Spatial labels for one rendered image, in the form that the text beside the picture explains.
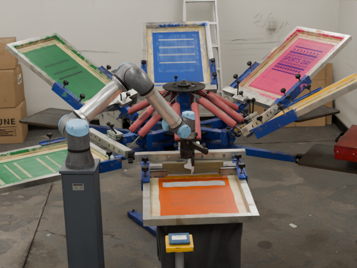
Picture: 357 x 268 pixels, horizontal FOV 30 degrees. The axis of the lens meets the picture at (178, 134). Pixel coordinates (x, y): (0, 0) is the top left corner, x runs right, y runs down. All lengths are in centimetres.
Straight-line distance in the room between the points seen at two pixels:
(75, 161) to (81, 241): 45
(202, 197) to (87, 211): 63
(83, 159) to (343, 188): 345
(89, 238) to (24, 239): 198
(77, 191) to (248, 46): 483
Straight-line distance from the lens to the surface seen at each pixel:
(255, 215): 339
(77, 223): 355
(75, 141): 341
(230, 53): 796
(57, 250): 527
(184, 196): 368
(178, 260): 323
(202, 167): 389
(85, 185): 346
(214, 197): 367
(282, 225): 558
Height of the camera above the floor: 241
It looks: 18 degrees down
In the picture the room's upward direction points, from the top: 1 degrees counter-clockwise
